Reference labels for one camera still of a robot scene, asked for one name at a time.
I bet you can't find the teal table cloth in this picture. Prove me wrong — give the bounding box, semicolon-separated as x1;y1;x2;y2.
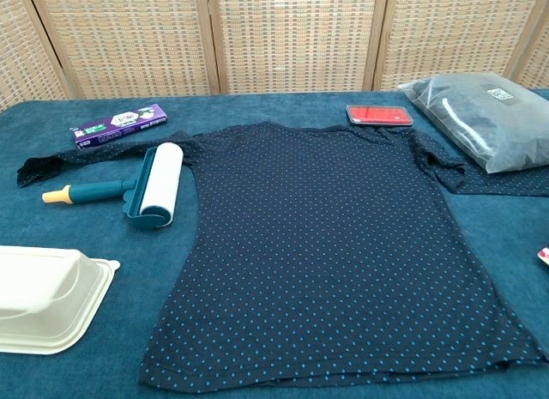
0;88;549;399

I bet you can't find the cream lidded food container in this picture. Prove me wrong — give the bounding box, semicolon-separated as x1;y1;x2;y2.
0;245;122;356

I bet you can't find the navy polka dot shirt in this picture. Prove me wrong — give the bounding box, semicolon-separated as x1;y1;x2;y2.
16;121;549;390

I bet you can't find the red pad in clear case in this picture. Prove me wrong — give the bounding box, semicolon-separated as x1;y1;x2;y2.
345;104;415;129

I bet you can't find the purple printed carton box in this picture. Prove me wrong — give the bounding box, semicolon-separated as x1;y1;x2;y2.
71;104;168;150

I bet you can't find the teal and white lint roller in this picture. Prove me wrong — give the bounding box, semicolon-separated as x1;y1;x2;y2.
41;142;184;233

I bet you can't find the woven wicker folding screen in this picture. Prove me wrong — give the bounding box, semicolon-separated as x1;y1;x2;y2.
0;0;549;112

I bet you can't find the clear bag of dark clothing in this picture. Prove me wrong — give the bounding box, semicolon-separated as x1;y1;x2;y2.
397;71;549;174

